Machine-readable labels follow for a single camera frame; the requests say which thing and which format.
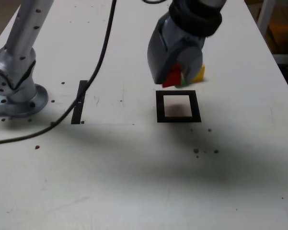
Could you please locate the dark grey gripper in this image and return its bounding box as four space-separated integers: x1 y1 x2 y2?
147 17 207 85

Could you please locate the red cube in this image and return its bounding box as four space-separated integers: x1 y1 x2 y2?
162 63 182 89

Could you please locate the green cube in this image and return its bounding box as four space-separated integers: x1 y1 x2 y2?
174 80 192 89

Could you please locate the yellow cube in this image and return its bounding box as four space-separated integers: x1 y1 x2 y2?
191 64 206 83

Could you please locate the black tape square outline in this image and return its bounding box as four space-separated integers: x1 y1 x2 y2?
155 90 202 124

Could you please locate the grey metal rack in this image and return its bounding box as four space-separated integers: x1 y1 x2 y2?
255 0 288 70

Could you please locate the black tape strip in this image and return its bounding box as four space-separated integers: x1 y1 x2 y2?
70 80 89 125

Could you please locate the black cable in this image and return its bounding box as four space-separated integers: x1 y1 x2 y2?
0 0 118 146

